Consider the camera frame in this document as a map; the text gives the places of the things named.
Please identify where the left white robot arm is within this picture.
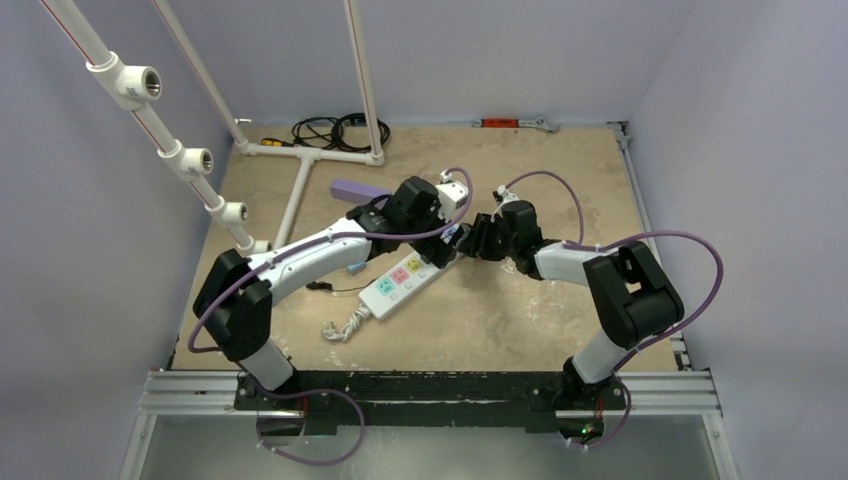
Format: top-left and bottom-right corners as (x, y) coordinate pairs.
(188, 169), (473, 409)

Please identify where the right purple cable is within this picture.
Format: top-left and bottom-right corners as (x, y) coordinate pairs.
(503, 170), (725, 376)

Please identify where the purple cable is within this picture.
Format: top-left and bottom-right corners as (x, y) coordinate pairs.
(503, 170), (725, 376)
(188, 166), (474, 356)

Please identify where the blue plug adapter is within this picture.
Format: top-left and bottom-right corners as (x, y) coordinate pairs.
(346, 262), (367, 275)

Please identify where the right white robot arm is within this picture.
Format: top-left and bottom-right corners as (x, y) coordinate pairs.
(457, 200), (685, 407)

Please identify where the black coiled cable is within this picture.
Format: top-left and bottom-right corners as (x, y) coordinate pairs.
(291, 113), (392, 152)

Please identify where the red adjustable wrench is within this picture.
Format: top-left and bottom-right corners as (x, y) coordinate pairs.
(472, 117), (560, 133)

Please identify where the white power strip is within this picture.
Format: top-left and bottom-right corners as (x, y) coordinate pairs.
(358, 251), (460, 321)

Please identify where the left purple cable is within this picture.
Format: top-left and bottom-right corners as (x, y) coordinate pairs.
(188, 166), (474, 356)

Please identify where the white power strip cord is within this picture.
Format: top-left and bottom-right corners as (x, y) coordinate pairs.
(321, 305), (369, 344)

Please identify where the purple rectangular box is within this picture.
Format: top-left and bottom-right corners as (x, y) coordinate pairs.
(330, 179), (391, 205)

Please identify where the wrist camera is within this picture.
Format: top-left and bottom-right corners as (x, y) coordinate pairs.
(492, 185), (519, 210)
(436, 171), (469, 221)

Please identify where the aluminium rail frame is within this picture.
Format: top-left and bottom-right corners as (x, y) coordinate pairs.
(119, 121), (740, 480)

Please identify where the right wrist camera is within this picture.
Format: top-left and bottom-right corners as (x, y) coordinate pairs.
(492, 185), (519, 210)

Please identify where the yellow handled screwdriver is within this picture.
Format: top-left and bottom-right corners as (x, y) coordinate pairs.
(261, 137), (293, 147)

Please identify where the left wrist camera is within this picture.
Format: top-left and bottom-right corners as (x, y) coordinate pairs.
(436, 171), (469, 221)

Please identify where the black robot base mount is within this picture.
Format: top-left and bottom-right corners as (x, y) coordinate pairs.
(234, 370), (630, 445)

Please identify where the black plug adapter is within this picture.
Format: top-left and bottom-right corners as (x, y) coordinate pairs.
(305, 280), (373, 294)

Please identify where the white pvc pipe frame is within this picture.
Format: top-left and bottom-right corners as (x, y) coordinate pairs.
(37, 1), (385, 254)

